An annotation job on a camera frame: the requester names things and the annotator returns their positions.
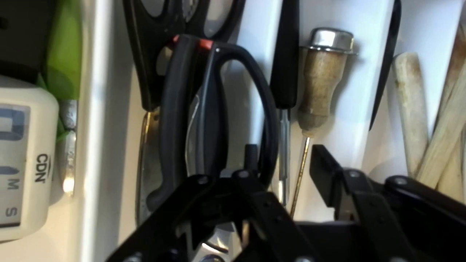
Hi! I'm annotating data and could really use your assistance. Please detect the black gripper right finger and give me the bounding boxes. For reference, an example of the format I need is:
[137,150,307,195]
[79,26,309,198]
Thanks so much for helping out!
[310,144,466,262]

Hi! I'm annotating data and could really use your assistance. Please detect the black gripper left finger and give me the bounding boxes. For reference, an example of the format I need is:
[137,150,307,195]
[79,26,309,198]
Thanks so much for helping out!
[106,144,317,262]

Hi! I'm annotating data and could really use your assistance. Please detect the wooden slotted spatula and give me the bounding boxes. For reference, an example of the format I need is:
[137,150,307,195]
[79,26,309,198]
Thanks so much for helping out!
[414,28,466,202]

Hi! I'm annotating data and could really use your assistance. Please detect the pale wooden spoon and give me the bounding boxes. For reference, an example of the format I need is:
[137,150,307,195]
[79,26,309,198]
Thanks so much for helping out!
[392,50,431,179]

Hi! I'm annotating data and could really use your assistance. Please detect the open cutlery drawer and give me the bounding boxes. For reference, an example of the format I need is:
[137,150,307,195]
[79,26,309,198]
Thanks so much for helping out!
[77,0,466,262]

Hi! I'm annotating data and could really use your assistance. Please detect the white digital kitchen timer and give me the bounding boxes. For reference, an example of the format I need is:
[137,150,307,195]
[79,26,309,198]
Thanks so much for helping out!
[0,74,61,245]

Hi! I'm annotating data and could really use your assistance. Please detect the green and black tool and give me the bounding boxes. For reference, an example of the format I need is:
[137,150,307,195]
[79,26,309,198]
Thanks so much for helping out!
[0,0,84,198]

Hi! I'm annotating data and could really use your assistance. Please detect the wooden handled awl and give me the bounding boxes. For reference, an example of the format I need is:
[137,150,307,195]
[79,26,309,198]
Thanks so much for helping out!
[290,26,357,220]

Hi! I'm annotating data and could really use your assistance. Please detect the black handled paring knife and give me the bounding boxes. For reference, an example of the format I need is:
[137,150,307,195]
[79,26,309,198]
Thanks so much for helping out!
[368,0,403,133]

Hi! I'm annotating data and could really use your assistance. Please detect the plain black handled scissors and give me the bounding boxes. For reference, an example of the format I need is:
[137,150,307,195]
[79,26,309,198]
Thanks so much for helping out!
[121,0,248,224]

